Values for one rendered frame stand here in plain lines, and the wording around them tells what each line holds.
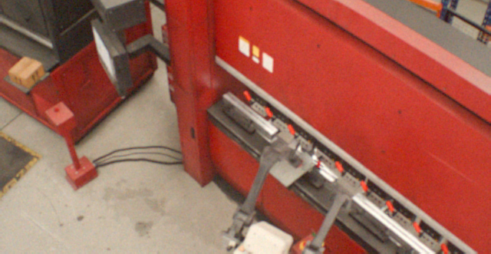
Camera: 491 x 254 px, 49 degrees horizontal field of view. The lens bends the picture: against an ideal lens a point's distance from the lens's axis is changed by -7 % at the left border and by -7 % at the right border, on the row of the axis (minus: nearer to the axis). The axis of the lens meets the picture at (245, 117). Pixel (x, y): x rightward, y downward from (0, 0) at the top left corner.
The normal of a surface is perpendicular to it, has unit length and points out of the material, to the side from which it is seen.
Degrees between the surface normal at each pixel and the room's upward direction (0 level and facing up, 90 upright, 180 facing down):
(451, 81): 90
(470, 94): 90
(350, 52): 90
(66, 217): 0
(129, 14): 90
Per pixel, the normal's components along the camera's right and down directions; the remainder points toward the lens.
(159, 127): 0.00, -0.69
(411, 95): -0.74, 0.49
